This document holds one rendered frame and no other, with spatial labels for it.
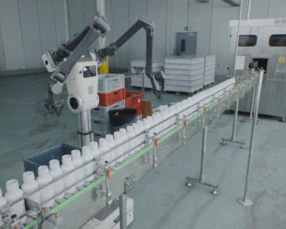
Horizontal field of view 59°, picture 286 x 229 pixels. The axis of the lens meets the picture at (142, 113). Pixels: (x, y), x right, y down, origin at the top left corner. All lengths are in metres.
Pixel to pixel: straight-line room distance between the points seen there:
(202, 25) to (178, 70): 4.36
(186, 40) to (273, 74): 6.99
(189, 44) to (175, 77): 4.23
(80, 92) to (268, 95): 4.75
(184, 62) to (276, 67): 3.12
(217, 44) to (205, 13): 1.42
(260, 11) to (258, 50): 5.74
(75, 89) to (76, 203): 1.00
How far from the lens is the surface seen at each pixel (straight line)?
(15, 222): 0.96
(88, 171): 1.24
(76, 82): 1.94
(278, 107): 6.11
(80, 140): 2.16
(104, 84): 3.93
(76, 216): 1.24
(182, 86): 8.25
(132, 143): 1.48
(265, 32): 6.00
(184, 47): 12.42
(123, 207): 1.62
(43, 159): 1.82
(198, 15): 12.31
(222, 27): 11.91
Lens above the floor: 1.64
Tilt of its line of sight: 16 degrees down
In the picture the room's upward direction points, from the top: straight up
